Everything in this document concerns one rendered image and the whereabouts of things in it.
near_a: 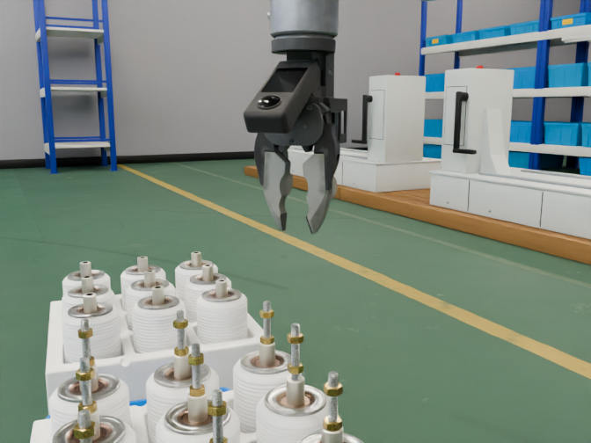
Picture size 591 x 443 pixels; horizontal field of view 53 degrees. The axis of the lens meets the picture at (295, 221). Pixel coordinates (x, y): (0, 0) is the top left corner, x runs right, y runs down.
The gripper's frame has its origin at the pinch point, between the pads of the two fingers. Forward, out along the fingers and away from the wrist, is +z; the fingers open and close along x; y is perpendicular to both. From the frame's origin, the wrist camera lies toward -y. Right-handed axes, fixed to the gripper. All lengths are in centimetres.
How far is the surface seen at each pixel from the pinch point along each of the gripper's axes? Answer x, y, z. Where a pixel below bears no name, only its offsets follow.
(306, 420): -2.6, -2.8, 22.6
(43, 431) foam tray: 32.9, -8.2, 29.5
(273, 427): 0.9, -4.1, 23.6
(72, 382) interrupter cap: 28.1, -7.3, 22.1
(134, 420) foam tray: 23.5, -1.1, 29.5
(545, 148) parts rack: -14, 561, 26
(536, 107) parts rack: -3, 570, -13
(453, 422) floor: -12, 49, 47
